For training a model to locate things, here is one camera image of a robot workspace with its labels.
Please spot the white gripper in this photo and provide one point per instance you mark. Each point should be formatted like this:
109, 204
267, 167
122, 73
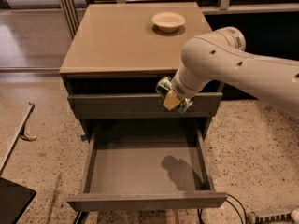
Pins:
179, 89

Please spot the green soda can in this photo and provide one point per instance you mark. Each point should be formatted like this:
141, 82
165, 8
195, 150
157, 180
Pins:
164, 86

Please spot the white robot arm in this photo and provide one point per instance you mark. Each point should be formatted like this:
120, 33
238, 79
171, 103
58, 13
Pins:
221, 56

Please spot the open grey middle drawer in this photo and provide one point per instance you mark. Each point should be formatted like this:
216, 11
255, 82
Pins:
146, 172

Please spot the grey drawer cabinet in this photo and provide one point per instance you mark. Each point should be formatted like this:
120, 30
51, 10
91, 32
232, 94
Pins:
118, 50

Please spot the white paper bowl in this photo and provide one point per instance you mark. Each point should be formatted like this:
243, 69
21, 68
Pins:
168, 22

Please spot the grey table edge left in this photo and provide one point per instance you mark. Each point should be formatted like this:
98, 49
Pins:
19, 134

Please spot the grey power strip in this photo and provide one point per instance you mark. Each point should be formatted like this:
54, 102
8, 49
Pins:
262, 217

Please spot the black monitor corner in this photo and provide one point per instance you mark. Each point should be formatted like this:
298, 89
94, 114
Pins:
14, 199

